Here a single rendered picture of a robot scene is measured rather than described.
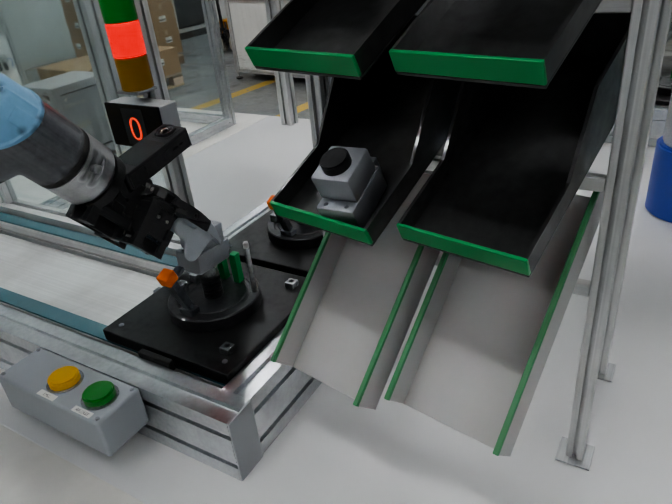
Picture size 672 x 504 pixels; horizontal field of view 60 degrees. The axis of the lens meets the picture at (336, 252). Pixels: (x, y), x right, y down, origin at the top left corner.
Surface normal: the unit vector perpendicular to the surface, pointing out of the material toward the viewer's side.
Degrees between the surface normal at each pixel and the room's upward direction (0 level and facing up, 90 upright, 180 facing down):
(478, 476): 0
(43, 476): 0
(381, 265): 45
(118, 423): 90
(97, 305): 0
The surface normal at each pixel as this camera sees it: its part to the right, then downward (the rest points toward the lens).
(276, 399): 0.86, 0.18
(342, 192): -0.44, 0.78
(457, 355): -0.52, -0.31
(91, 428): -0.50, 0.47
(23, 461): -0.09, -0.86
